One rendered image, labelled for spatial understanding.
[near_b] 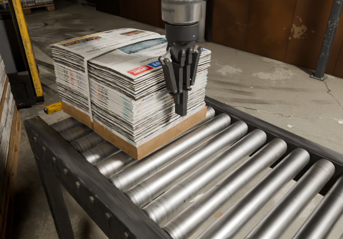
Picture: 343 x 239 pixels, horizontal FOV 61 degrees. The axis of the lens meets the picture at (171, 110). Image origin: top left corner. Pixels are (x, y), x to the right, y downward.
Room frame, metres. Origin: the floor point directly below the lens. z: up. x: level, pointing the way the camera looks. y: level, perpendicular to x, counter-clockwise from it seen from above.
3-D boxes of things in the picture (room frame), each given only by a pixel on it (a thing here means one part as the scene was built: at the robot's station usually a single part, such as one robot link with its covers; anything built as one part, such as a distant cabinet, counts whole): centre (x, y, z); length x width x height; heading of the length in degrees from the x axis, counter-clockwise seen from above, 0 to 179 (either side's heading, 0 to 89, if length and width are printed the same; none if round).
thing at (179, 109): (0.66, -0.02, 0.93); 0.03 x 0.01 x 0.07; 44
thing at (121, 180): (0.67, -0.02, 0.77); 0.47 x 0.05 x 0.05; 134
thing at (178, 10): (0.66, -0.02, 1.16); 0.09 x 0.09 x 0.06
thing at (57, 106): (0.97, 0.26, 0.81); 0.43 x 0.03 x 0.02; 134
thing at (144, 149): (0.73, 0.04, 0.83); 0.29 x 0.16 x 0.04; 137
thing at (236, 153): (0.57, -0.11, 0.77); 0.47 x 0.05 x 0.05; 134
